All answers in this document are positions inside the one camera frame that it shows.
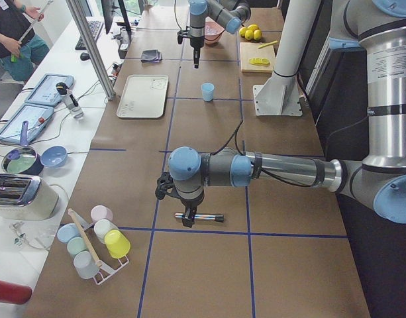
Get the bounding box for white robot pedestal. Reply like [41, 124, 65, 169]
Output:
[253, 0, 321, 116]

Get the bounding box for yellow plastic knife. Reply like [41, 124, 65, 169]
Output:
[258, 40, 278, 49]

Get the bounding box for yellow lemon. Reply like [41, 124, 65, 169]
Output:
[253, 29, 262, 41]
[244, 29, 254, 40]
[239, 26, 247, 37]
[247, 24, 259, 31]

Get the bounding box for light blue plastic cup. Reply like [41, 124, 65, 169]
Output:
[201, 82, 215, 101]

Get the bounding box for steel muddler black tip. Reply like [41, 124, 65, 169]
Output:
[174, 213, 225, 223]

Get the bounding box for clear ice cubes pile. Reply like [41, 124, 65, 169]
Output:
[205, 24, 221, 36]

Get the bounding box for lemon slices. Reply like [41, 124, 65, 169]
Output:
[248, 58, 270, 66]

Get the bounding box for red bottle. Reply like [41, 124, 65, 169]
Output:
[0, 280, 32, 305]

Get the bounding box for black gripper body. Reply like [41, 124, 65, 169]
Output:
[189, 36, 205, 50]
[176, 186, 205, 210]

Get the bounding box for aluminium frame post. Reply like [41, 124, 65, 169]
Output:
[66, 0, 115, 101]

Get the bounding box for person in background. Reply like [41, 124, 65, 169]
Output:
[0, 1, 50, 82]

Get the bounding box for black monitor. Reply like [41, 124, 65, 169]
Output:
[101, 0, 132, 43]

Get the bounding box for wooden cutting board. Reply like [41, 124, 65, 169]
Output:
[239, 42, 276, 73]

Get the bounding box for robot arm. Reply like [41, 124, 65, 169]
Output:
[185, 0, 251, 69]
[156, 1, 406, 227]

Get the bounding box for cup rack with cups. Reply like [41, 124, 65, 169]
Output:
[65, 208, 131, 286]

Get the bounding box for blue bowl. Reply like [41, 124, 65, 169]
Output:
[40, 146, 68, 168]

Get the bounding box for cream bear tray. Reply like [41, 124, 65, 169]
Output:
[117, 74, 169, 119]

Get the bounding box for clear water bottle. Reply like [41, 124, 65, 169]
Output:
[56, 82, 83, 119]

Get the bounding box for pink bowl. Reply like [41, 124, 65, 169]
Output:
[205, 21, 224, 45]

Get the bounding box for black computer mouse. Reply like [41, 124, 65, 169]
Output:
[79, 52, 90, 61]

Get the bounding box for black keyboard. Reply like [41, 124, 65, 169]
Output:
[74, 20, 105, 51]

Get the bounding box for blue pot with lid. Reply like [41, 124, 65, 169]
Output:
[1, 121, 44, 176]

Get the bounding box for teach pendant tablet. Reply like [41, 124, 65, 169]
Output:
[25, 74, 74, 107]
[0, 103, 54, 145]

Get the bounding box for grey folded cloth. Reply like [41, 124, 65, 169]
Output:
[140, 49, 162, 63]

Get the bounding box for white toaster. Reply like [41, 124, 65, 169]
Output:
[0, 174, 59, 221]

